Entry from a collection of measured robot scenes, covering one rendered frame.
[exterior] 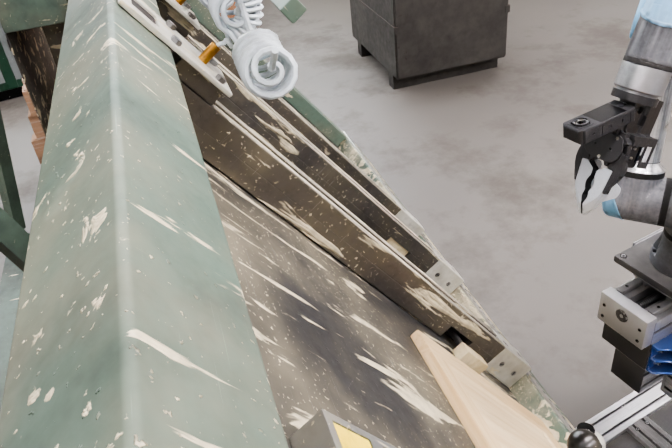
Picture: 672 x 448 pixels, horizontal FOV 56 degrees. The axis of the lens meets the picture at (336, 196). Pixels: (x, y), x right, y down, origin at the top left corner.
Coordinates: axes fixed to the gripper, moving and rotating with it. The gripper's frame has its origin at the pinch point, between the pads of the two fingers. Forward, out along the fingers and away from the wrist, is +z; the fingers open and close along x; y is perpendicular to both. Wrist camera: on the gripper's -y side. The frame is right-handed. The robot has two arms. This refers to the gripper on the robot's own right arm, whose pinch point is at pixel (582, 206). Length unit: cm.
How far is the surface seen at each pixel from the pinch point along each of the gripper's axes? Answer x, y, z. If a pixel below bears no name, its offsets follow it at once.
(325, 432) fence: -32, -64, 8
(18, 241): 45, -81, 30
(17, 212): 168, -73, 81
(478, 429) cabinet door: -14.0, -22.6, 30.8
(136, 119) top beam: -15, -78, -12
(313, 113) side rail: 146, 25, 26
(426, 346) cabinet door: 3.6, -20.5, 28.7
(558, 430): 1, 22, 52
